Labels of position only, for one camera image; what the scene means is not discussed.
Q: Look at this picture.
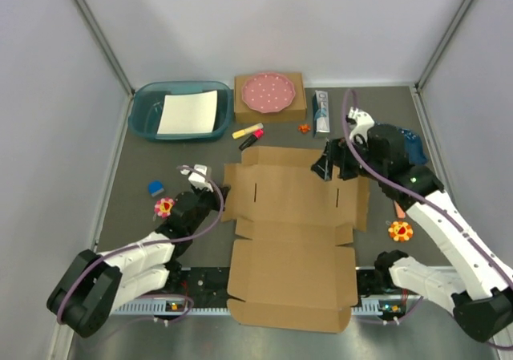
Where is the pink plush flower toy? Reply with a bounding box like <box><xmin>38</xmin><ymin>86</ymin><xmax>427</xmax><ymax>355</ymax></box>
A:
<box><xmin>154</xmin><ymin>197</ymin><xmax>175</xmax><ymax>219</ymax></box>

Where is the white paper sheet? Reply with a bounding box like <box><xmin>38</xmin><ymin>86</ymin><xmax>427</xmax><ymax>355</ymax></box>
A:
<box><xmin>156</xmin><ymin>91</ymin><xmax>218</xmax><ymax>136</ymax></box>

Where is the teal plastic bin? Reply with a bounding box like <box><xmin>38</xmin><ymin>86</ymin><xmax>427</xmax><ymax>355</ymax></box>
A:
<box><xmin>128</xmin><ymin>81</ymin><xmax>233</xmax><ymax>142</ymax></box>

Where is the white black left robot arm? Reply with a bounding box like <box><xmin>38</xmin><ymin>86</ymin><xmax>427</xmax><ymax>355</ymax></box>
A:
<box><xmin>46</xmin><ymin>185</ymin><xmax>230</xmax><ymax>338</ymax></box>

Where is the pink dotted plate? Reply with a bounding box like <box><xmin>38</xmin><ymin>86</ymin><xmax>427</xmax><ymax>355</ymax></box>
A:
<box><xmin>241</xmin><ymin>72</ymin><xmax>296</xmax><ymax>114</ymax></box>

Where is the closed brown cardboard box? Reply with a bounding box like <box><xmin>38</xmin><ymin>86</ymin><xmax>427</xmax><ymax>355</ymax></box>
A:
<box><xmin>234</xmin><ymin>72</ymin><xmax>307</xmax><ymax>123</ymax></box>

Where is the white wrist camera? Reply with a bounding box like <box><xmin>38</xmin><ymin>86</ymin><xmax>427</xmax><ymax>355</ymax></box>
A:
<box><xmin>345</xmin><ymin>107</ymin><xmax>375</xmax><ymax>144</ymax></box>
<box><xmin>180</xmin><ymin>164</ymin><xmax>213</xmax><ymax>192</ymax></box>

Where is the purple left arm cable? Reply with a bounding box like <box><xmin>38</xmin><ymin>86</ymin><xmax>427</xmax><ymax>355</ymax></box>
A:
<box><xmin>55</xmin><ymin>165</ymin><xmax>225</xmax><ymax>326</ymax></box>

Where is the orange plush flower toy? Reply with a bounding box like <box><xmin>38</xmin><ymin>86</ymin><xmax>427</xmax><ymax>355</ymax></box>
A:
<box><xmin>388</xmin><ymin>221</ymin><xmax>414</xmax><ymax>242</ymax></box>

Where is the brown cardboard box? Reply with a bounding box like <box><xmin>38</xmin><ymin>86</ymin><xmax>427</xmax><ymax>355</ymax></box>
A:
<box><xmin>223</xmin><ymin>146</ymin><xmax>370</xmax><ymax>334</ymax></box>
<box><xmin>234</xmin><ymin>72</ymin><xmax>307</xmax><ymax>123</ymax></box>

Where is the yellow highlighter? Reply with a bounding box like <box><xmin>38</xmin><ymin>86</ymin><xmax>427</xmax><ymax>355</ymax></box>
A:
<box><xmin>232</xmin><ymin>123</ymin><xmax>264</xmax><ymax>140</ymax></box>

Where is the small orange candy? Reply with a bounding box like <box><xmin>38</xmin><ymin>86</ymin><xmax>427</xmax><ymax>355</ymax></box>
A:
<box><xmin>298</xmin><ymin>123</ymin><xmax>311</xmax><ymax>134</ymax></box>

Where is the white blue toothpaste box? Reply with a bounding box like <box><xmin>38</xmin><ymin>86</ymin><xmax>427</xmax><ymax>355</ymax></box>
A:
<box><xmin>312</xmin><ymin>90</ymin><xmax>330</xmax><ymax>137</ymax></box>

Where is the blue eraser block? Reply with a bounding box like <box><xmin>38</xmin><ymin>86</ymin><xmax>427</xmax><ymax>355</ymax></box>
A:
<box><xmin>147</xmin><ymin>180</ymin><xmax>164</xmax><ymax>197</ymax></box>

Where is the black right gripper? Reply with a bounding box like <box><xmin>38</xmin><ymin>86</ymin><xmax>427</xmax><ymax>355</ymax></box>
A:
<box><xmin>310</xmin><ymin>132</ymin><xmax>386</xmax><ymax>181</ymax></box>

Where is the black pink highlighter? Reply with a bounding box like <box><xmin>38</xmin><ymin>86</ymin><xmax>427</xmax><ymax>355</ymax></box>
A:
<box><xmin>239</xmin><ymin>129</ymin><xmax>264</xmax><ymax>152</ymax></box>

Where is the grey orange pen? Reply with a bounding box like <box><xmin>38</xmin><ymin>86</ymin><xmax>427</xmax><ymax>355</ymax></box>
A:
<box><xmin>394</xmin><ymin>202</ymin><xmax>406</xmax><ymax>219</ymax></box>

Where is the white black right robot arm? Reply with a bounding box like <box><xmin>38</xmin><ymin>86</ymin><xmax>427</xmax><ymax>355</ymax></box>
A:
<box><xmin>311</xmin><ymin>124</ymin><xmax>512</xmax><ymax>342</ymax></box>

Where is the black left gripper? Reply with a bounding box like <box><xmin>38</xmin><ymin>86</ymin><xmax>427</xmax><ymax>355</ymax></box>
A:
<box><xmin>188</xmin><ymin>179</ymin><xmax>230</xmax><ymax>233</ymax></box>

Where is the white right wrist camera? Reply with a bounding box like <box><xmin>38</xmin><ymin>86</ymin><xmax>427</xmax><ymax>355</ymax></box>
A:
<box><xmin>345</xmin><ymin>107</ymin><xmax>375</xmax><ymax>144</ymax></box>

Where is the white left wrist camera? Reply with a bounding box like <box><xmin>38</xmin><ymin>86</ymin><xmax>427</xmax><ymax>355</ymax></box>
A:
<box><xmin>180</xmin><ymin>164</ymin><xmax>213</xmax><ymax>192</ymax></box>

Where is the grey slotted cable duct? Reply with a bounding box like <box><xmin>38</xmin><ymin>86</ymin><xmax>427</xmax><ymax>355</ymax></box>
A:
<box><xmin>113</xmin><ymin>298</ymin><xmax>406</xmax><ymax>316</ymax></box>

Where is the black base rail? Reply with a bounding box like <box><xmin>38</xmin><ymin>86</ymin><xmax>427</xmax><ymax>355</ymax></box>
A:
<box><xmin>161</xmin><ymin>267</ymin><xmax>405</xmax><ymax>298</ymax></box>

